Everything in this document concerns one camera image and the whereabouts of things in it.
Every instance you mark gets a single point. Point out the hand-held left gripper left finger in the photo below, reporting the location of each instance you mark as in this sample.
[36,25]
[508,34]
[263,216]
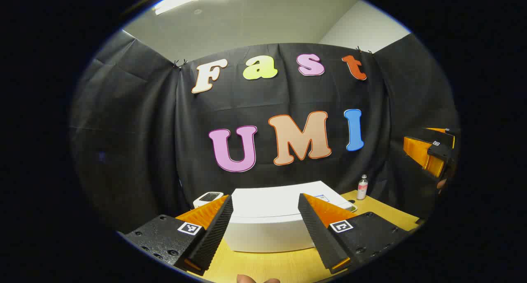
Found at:
[214,237]

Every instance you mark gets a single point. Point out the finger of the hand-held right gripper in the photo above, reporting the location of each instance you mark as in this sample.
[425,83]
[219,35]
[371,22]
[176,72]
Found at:
[446,131]
[438,151]

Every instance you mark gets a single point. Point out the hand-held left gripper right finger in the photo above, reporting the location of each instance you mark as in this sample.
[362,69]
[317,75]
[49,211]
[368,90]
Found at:
[319,237]

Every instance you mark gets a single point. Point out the white microwave oven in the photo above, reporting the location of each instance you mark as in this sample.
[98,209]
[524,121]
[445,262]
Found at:
[267,217]

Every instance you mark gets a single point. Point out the white toaster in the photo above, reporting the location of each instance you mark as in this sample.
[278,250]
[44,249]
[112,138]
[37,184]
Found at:
[208,198]

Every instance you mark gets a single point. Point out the white divided seasoning dish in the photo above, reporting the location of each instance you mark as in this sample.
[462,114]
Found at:
[353,209]

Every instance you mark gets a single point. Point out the small pink label bottle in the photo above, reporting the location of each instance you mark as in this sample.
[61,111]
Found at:
[362,188]

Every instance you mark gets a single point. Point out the black cloth clip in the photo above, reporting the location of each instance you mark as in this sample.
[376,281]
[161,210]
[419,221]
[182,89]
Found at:
[362,50]
[178,63]

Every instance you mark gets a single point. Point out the black backdrop cloth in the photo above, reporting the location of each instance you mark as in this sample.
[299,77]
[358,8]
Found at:
[136,130]

